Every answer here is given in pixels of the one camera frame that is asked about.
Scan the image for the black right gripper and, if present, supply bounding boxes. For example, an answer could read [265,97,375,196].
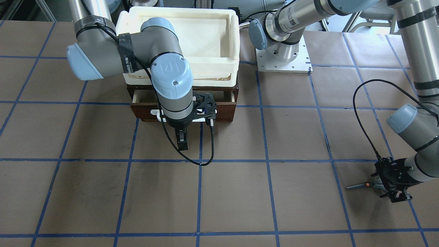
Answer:
[165,115,205,151]

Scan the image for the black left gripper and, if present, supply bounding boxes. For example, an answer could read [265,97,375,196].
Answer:
[374,157,417,203]

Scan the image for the orange grey scissors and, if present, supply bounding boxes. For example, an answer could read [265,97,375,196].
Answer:
[346,182,386,191]

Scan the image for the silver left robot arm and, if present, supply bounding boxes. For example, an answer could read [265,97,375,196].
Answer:
[247,0,438,203]

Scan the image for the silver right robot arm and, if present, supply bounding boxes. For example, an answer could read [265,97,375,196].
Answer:
[67,0,196,151]

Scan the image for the dark wooden drawer cabinet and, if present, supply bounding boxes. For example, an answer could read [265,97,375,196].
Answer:
[127,82,239,122]

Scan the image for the cream plastic tray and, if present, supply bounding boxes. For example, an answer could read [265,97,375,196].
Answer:
[116,7,240,87]

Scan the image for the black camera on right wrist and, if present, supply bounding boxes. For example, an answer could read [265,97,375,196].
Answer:
[193,92,217,125]

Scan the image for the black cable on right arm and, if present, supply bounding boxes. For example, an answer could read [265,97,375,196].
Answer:
[81,0,215,166]

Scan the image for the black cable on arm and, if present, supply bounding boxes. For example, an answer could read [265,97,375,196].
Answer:
[81,0,215,166]
[353,79,439,162]

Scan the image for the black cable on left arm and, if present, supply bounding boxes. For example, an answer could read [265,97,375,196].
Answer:
[353,79,439,162]

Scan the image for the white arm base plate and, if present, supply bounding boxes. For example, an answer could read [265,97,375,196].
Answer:
[255,36,313,73]

